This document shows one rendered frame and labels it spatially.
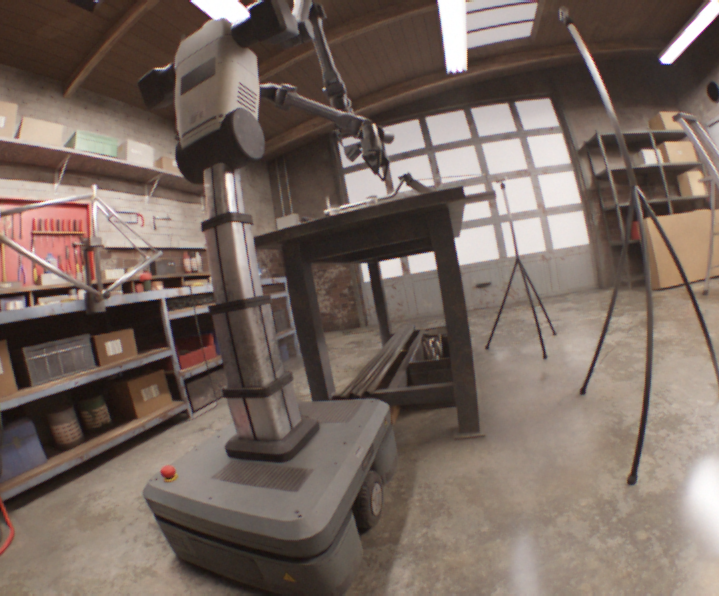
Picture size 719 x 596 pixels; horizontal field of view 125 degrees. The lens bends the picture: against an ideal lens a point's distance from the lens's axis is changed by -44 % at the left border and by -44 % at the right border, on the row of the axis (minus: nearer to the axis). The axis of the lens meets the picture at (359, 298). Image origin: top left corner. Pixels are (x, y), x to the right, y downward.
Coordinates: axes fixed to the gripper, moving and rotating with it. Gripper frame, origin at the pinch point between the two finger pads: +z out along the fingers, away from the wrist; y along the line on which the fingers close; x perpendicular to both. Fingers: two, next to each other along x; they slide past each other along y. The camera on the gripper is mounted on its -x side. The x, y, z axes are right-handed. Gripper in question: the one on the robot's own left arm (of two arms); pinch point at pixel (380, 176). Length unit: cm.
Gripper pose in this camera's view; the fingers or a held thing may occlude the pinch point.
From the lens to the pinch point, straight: 116.8
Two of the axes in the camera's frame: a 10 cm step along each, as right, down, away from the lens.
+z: 1.8, 9.8, 0.5
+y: -3.2, 1.1, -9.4
